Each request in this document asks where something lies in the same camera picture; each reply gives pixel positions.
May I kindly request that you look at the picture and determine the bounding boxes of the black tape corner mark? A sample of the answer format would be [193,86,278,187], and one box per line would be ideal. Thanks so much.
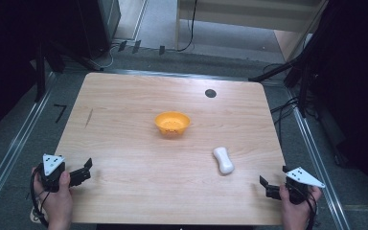
[53,103,68,125]

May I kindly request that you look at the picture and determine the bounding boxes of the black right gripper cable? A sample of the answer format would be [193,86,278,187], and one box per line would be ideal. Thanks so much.
[295,186,319,230]

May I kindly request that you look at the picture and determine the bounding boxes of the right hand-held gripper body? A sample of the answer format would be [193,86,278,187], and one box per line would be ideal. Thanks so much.
[282,165,327,206]

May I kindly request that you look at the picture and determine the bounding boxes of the person's right hand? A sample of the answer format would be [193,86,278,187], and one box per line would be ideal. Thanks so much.
[279,184,323,230]

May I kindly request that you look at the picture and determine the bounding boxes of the dark cabinet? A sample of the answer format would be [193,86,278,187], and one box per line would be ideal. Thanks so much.
[76,0,123,60]

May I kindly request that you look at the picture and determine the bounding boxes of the person's left hand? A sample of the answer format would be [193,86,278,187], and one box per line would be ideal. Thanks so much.
[31,166,75,230]

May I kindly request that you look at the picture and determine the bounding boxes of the black hanging cable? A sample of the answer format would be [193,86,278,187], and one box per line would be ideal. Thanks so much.
[175,0,199,53]

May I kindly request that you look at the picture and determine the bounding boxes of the black floor cables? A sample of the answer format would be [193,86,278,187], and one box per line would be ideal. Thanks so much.
[269,97,320,142]

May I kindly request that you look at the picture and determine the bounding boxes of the white floor label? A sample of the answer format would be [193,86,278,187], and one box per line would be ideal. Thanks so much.
[29,205,50,224]

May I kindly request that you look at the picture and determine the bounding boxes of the orange plastic bowl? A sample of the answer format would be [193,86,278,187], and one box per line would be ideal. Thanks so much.
[153,110,192,136]

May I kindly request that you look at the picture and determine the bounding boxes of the white floor cable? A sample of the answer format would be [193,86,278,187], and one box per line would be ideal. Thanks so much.
[93,44,120,70]

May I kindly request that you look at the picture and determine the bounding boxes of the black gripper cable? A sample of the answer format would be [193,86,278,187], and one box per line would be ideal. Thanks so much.
[295,186,319,230]
[29,164,51,228]

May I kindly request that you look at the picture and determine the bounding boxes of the beige shelf unit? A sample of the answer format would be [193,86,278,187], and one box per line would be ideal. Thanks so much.
[174,0,329,61]

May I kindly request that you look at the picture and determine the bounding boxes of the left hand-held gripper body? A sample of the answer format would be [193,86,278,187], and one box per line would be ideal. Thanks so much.
[39,153,71,194]

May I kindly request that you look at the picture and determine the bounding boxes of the white bone-shaped soap bar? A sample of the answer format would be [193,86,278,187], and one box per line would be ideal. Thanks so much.
[212,146,236,175]

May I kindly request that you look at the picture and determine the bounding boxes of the black metal stand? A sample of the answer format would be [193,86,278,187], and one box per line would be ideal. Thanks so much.
[248,47,320,119]
[28,41,104,104]

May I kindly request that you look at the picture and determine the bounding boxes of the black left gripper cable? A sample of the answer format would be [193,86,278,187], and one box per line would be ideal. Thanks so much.
[29,164,51,228]

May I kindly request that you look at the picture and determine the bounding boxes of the metal floor rail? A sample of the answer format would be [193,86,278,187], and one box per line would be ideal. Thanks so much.
[286,89,353,230]
[0,71,58,221]

